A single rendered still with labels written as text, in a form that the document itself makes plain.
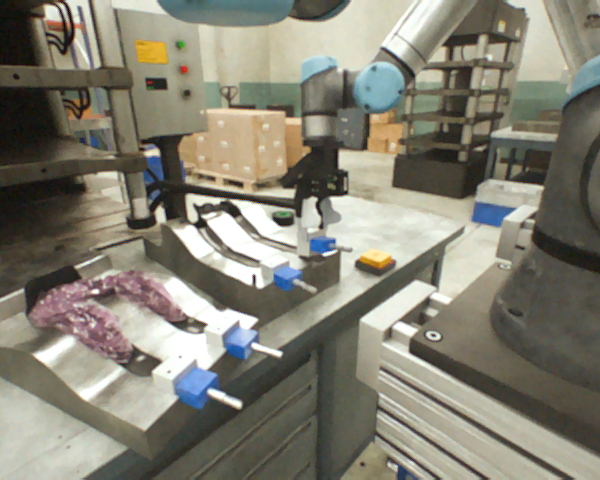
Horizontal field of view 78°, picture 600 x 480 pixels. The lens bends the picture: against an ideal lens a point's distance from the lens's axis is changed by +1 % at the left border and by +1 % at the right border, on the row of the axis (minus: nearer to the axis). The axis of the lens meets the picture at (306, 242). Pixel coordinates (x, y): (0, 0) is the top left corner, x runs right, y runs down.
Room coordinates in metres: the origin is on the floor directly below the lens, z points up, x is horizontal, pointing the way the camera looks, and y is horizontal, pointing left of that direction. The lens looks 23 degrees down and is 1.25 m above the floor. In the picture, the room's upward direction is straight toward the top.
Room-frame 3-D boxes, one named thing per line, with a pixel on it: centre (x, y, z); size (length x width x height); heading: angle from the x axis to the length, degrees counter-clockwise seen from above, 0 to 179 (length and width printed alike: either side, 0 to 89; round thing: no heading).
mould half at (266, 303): (0.87, 0.19, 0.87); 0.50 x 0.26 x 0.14; 47
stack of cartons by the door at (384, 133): (7.45, -1.66, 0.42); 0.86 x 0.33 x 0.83; 49
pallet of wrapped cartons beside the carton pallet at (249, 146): (5.13, 0.92, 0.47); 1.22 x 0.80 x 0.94; 53
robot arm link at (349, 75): (0.78, -0.13, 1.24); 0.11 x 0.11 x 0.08; 86
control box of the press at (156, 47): (1.50, 0.56, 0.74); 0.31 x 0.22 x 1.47; 137
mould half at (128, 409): (0.55, 0.37, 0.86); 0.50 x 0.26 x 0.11; 64
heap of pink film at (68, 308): (0.56, 0.36, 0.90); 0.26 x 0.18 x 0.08; 64
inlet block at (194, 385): (0.39, 0.14, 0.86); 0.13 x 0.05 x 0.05; 64
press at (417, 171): (5.05, -1.97, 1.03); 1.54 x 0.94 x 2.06; 139
